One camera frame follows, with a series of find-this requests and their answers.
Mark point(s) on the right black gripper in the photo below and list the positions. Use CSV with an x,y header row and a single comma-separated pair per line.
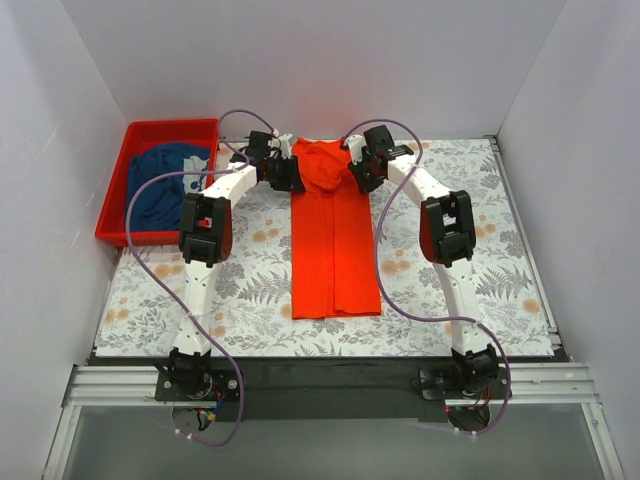
x,y
363,176

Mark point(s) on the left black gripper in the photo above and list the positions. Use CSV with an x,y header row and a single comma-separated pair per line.
x,y
288,175

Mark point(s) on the orange t shirt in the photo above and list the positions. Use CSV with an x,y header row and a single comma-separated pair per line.
x,y
333,268

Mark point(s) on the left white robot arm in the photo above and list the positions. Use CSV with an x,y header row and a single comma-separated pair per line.
x,y
205,241

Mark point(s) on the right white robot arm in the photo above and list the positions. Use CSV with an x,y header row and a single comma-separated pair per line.
x,y
447,240

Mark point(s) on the blue t shirt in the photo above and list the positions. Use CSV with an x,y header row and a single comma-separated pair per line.
x,y
158,207

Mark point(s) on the floral table mat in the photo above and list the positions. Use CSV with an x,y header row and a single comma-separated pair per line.
x,y
251,309

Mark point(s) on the red plastic bin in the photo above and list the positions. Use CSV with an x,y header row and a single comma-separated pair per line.
x,y
140,136

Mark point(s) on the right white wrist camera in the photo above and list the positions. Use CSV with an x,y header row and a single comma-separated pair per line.
x,y
354,145

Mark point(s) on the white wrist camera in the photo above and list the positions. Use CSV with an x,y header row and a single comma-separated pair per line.
x,y
283,144
354,145

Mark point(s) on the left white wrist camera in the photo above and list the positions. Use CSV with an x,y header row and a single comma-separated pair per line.
x,y
283,144

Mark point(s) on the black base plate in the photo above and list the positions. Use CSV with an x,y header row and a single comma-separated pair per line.
x,y
229,399

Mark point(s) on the aluminium mounting rail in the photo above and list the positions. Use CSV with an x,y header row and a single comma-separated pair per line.
x,y
531,383

